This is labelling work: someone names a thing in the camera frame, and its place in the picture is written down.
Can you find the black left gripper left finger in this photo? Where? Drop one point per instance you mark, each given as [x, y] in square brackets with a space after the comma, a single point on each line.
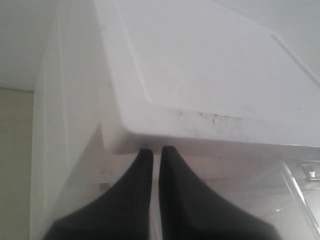
[121, 213]

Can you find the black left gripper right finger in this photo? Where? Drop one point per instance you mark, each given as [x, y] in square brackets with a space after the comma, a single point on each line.
[190, 210]

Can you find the white translucent plastic drawer cabinet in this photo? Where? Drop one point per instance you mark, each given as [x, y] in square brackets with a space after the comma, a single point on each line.
[118, 76]

